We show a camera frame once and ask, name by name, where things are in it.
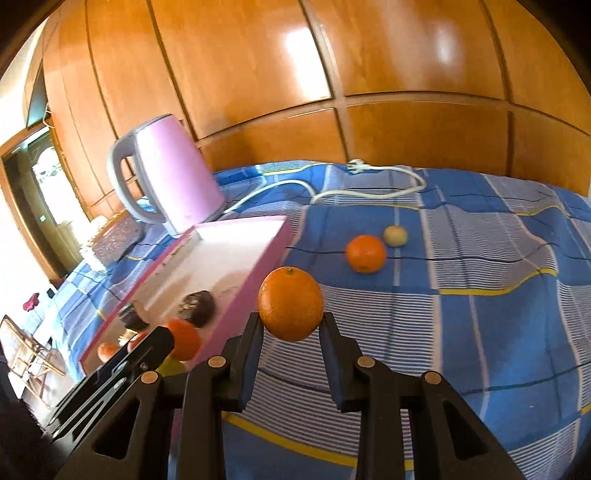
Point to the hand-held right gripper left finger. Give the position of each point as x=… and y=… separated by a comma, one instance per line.
x=251, y=364

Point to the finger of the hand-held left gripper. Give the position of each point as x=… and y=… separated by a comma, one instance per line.
x=152, y=344

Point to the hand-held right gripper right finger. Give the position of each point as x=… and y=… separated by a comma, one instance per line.
x=333, y=364

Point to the orange carrot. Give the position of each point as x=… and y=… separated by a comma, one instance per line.
x=137, y=340

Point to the green tomato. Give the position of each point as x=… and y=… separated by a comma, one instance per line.
x=170, y=368

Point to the dark brown cylinder piece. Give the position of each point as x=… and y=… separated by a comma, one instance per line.
x=133, y=316

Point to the orange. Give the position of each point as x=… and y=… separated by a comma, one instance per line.
x=187, y=339
x=366, y=254
x=291, y=302

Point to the red tomato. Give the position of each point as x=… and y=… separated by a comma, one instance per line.
x=108, y=351

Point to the dark brown round fruit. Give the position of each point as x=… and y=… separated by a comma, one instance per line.
x=196, y=308

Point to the pink shallow box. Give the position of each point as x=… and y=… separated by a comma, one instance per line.
x=217, y=263

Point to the glittery brown box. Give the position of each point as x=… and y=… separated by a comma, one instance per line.
x=117, y=240

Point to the wooden folding rack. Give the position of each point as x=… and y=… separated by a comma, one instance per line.
x=27, y=355

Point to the red cloth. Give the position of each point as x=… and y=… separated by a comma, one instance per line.
x=31, y=303

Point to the blue plaid blanket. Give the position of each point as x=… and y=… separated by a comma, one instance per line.
x=461, y=323

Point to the small beige round fruit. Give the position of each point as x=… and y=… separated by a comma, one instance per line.
x=395, y=235

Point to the pink electric kettle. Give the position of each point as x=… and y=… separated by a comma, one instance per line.
x=171, y=180

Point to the wooden framed doorway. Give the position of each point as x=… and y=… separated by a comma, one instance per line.
x=41, y=207

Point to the wooden wardrobe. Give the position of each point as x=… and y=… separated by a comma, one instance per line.
x=300, y=69

